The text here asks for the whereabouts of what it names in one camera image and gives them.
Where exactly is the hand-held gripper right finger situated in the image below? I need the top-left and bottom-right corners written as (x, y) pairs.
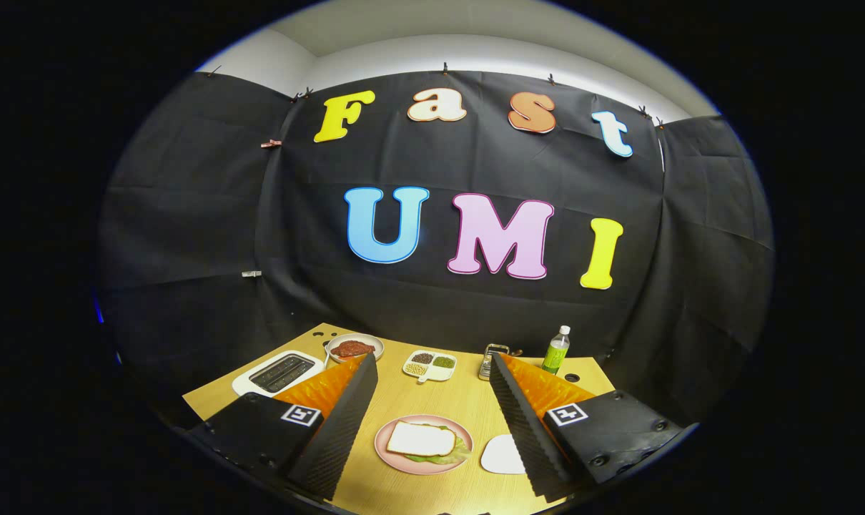
top-left (490, 352), bottom-right (699, 504)

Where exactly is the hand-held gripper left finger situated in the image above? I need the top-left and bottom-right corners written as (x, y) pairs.
top-left (186, 352), bottom-right (380, 501)

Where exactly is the green lettuce leaf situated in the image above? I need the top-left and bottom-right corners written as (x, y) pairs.
top-left (404, 429), bottom-right (471, 466)

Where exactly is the toasted bread slice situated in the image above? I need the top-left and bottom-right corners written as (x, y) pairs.
top-left (386, 420), bottom-right (457, 458)

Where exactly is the white squarish plate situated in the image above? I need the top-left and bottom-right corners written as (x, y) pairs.
top-left (480, 433), bottom-right (528, 476)

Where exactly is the green drink bottle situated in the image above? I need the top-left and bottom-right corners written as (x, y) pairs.
top-left (541, 325), bottom-right (571, 375)

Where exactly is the pink plate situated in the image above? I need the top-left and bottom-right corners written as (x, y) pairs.
top-left (374, 415), bottom-right (474, 476)

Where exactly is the round white plate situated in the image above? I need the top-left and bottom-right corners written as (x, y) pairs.
top-left (325, 333), bottom-right (385, 365)

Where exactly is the white divided dish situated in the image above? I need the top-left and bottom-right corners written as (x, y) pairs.
top-left (402, 350), bottom-right (458, 384)

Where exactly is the white toaster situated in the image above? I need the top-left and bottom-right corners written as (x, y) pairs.
top-left (232, 350), bottom-right (326, 398)

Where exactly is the black backdrop cloth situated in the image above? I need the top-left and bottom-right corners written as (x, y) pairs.
top-left (97, 68), bottom-right (775, 430)

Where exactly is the metal wire holder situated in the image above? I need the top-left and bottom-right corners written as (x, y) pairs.
top-left (478, 343), bottom-right (510, 381)

